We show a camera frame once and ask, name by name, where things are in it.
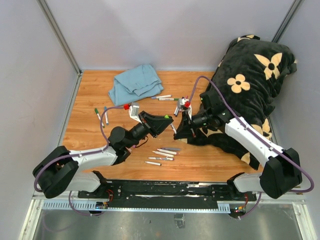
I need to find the dark green cap marker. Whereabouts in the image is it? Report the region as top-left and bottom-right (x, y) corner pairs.
(94, 108), (105, 128)

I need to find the black marker without cap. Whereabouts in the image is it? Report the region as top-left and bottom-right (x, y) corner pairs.
(145, 161), (162, 166)

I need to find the light blue folded cloth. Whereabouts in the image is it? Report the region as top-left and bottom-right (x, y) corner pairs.
(108, 64), (164, 107)

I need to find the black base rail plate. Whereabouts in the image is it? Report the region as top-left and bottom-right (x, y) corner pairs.
(77, 179), (257, 210)

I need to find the lilac cap marker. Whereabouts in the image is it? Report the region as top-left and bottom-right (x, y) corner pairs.
(151, 94), (172, 100)

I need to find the peach cap marker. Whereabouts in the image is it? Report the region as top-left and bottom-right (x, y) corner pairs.
(152, 151), (174, 158)

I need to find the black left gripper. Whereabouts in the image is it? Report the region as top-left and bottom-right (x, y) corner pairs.
(125, 111), (174, 149)

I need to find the purple cap marker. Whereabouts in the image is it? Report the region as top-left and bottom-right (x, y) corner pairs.
(148, 157), (174, 161)

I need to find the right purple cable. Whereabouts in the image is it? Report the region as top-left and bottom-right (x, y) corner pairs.
(187, 76), (315, 221)

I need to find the black floral plush blanket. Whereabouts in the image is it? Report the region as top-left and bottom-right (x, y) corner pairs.
(184, 34), (298, 171)

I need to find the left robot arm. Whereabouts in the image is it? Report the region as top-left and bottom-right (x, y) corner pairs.
(32, 111), (174, 199)

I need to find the aluminium frame rail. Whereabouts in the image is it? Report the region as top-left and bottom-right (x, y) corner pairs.
(32, 191), (79, 200)

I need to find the right corner metal post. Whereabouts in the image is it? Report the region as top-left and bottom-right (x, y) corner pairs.
(271, 0), (304, 43)

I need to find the grey marker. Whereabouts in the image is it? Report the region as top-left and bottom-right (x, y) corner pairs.
(161, 147), (181, 152)

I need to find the left corner metal post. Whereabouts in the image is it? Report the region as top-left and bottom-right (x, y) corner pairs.
(36, 0), (83, 76)

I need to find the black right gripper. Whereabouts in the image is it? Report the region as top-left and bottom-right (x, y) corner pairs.
(173, 110), (212, 140)

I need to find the corner metal post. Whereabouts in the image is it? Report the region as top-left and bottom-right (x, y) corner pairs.
(271, 0), (304, 43)
(36, 0), (83, 76)

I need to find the pink cap marker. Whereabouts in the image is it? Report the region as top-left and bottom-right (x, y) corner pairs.
(157, 148), (178, 155)

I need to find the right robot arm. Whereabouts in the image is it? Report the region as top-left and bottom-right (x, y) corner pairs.
(174, 91), (302, 200)

